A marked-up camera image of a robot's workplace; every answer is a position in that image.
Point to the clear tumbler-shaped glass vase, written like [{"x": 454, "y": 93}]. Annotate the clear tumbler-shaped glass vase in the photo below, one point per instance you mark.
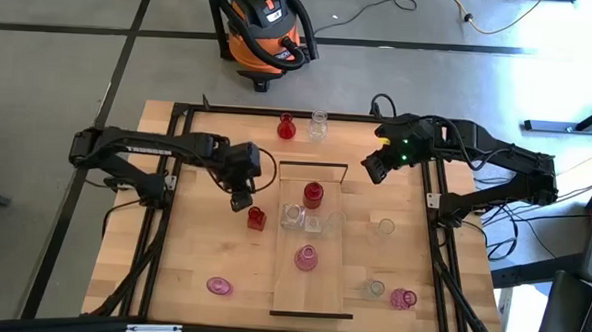
[{"x": 386, "y": 229}]

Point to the silver mounting plate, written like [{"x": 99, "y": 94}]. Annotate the silver mounting plate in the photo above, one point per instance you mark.
[
  {"x": 170, "y": 183},
  {"x": 433, "y": 200}
]

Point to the clear wide-mouth glass vase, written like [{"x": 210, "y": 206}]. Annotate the clear wide-mouth glass vase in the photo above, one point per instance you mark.
[{"x": 334, "y": 222}]

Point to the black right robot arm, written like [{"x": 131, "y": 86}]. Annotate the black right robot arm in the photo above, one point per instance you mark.
[{"x": 502, "y": 150}]

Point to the clear wide round glass vase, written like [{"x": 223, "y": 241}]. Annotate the clear wide round glass vase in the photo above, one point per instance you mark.
[{"x": 293, "y": 217}]

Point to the pink cone-shaped glass vase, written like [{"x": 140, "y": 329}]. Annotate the pink cone-shaped glass vase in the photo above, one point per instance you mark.
[{"x": 306, "y": 259}]

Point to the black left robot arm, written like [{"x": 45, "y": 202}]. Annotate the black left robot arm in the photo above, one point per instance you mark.
[{"x": 141, "y": 146}]

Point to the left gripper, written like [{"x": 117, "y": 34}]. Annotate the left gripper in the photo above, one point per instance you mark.
[{"x": 243, "y": 164}]

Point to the black table frame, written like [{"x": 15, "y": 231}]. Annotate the black table frame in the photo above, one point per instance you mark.
[{"x": 258, "y": 112}]

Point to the red square glass vase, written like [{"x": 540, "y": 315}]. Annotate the red square glass vase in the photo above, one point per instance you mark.
[{"x": 256, "y": 220}]

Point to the grey desk foot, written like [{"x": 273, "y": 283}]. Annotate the grey desk foot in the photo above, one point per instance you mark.
[{"x": 548, "y": 126}]

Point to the red bulb vase narrow neck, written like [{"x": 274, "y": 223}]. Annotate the red bulb vase narrow neck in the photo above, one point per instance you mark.
[{"x": 286, "y": 129}]

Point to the pink ribbed bulb vase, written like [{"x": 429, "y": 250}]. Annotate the pink ribbed bulb vase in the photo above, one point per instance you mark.
[{"x": 401, "y": 299}]

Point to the pink oval glass vase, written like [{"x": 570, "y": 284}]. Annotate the pink oval glass vase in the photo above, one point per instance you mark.
[{"x": 219, "y": 286}]

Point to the red ribbed wide-mouth vase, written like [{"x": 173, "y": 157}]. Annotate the red ribbed wide-mouth vase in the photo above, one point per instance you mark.
[{"x": 313, "y": 197}]

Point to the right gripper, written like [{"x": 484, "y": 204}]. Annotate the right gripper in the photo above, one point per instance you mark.
[{"x": 412, "y": 136}]

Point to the clear cut-glass square vase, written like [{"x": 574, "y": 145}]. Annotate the clear cut-glass square vase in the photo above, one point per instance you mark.
[{"x": 313, "y": 224}]

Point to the clear thick-rimmed patterned vase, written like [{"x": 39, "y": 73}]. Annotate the clear thick-rimmed patterned vase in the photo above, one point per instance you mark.
[{"x": 373, "y": 289}]

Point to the orange black shop vacuum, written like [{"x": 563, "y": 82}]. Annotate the orange black shop vacuum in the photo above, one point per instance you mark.
[{"x": 261, "y": 49}]

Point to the clear bell-shaped glass vase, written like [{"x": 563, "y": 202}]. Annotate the clear bell-shaped glass vase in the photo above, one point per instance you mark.
[{"x": 317, "y": 129}]

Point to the black upright post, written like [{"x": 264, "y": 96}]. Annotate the black upright post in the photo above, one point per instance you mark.
[{"x": 217, "y": 22}]

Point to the silver bracket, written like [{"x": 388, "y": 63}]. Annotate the silver bracket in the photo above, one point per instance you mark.
[{"x": 154, "y": 328}]

